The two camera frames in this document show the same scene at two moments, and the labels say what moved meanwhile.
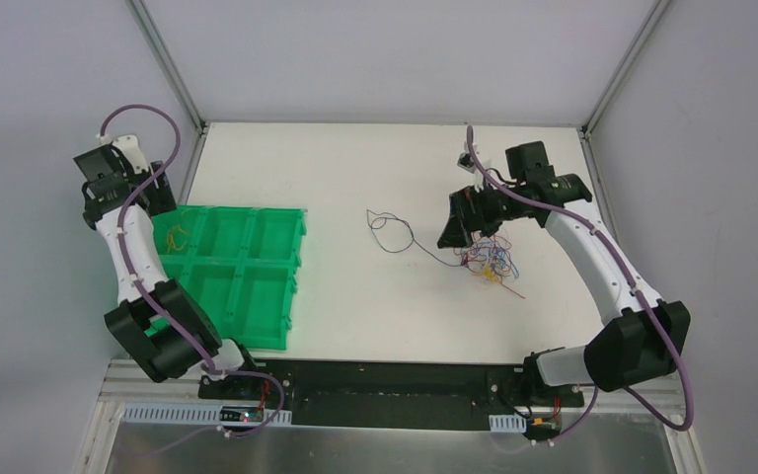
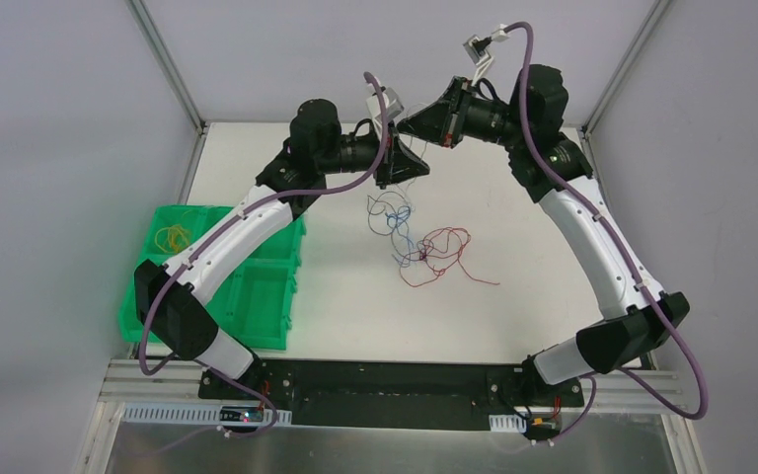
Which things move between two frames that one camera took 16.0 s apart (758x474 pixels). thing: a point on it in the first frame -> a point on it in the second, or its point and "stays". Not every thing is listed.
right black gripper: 470,213 -> 452,114
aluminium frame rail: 126,382 stays
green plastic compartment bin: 239,265 stays
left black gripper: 159,194 -> 387,157
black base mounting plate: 392,394 stays
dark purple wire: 370,213 -> 387,234
